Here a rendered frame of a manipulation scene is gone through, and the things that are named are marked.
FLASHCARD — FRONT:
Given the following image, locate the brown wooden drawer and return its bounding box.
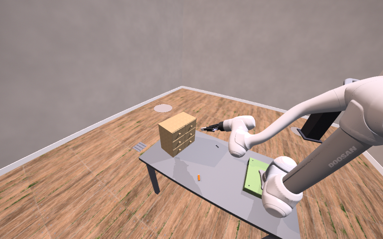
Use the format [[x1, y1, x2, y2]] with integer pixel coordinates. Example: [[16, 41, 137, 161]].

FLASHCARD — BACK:
[[185, 128, 195, 141], [185, 135, 195, 148], [185, 119, 196, 133], [173, 135, 185, 149], [173, 142, 185, 156], [172, 126, 185, 141]]

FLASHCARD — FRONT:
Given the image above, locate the small wooden chest of drawers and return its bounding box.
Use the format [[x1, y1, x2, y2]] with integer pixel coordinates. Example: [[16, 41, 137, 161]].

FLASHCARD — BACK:
[[158, 112, 196, 157]]

